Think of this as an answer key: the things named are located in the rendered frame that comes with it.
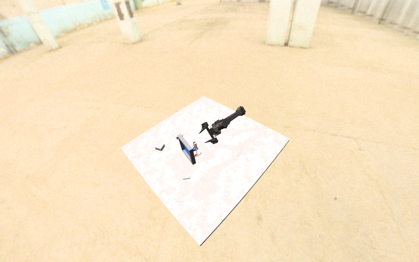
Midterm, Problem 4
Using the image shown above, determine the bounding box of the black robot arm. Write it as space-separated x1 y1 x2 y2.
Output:
211 106 246 135

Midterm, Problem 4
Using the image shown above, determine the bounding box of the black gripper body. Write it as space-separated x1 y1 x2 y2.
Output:
201 122 218 144

